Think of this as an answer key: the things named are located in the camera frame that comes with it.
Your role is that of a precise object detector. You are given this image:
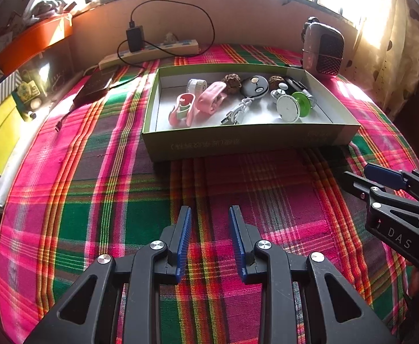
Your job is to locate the teal box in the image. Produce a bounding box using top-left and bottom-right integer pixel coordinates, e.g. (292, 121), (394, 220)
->
(11, 91), (27, 113)

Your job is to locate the pink tape dispenser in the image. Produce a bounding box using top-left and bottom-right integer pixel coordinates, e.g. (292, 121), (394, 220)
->
(168, 93), (197, 127)

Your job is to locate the green and white spool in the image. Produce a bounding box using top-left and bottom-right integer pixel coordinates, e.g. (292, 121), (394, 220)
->
(276, 92), (312, 124)

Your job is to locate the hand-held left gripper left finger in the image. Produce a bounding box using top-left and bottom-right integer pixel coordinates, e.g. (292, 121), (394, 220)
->
(23, 206), (193, 344)

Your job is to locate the green yellow sticker card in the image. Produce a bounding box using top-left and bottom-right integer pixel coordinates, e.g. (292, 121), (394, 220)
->
(17, 82), (40, 103)

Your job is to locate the short black cable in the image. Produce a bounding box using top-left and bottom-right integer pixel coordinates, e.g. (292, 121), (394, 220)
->
(54, 105), (77, 131)

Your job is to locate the pink clip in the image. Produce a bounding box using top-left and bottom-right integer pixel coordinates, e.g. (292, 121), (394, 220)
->
(196, 82), (229, 115)

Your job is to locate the grey portable heater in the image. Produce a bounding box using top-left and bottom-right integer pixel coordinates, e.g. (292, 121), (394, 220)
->
(301, 17), (345, 77)

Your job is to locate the green cardboard box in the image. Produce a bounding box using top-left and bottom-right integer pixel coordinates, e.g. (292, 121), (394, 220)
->
(141, 65), (361, 162)

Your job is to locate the black clear lighter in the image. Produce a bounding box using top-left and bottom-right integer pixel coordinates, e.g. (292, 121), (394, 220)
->
(286, 78), (317, 108)

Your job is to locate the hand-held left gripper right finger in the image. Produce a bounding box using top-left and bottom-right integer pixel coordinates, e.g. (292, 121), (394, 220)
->
(229, 205), (400, 344)

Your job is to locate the dark glass case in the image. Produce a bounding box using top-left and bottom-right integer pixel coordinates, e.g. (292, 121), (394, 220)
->
(14, 48), (77, 115)

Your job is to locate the cream dotted curtain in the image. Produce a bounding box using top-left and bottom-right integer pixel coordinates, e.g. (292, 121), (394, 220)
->
(356, 0), (419, 122)

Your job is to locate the black round disc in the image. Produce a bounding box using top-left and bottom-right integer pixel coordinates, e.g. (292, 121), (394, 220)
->
(241, 75), (270, 99)

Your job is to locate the long black charging cable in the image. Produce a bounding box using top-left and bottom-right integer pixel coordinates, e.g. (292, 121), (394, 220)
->
(111, 2), (216, 88)

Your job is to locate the black smartphone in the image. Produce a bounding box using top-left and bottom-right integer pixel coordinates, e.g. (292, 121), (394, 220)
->
(74, 67), (118, 107)

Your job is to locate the pink green plaid cloth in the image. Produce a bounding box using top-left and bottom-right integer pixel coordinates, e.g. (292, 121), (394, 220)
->
(0, 43), (419, 344)

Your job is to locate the beige power strip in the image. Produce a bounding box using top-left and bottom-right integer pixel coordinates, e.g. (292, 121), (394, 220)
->
(99, 39), (199, 70)

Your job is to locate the silver metal carabiner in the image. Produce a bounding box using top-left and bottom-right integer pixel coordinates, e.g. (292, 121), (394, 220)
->
(221, 97), (253, 125)

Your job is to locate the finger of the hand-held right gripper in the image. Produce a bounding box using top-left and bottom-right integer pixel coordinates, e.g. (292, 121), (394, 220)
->
(365, 162), (419, 206)
(343, 171), (419, 223)

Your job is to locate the black charger adapter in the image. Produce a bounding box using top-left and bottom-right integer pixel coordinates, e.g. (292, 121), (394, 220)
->
(126, 26), (145, 53)

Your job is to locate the orange tray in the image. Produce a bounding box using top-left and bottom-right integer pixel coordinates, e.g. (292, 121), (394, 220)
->
(0, 16), (74, 74)

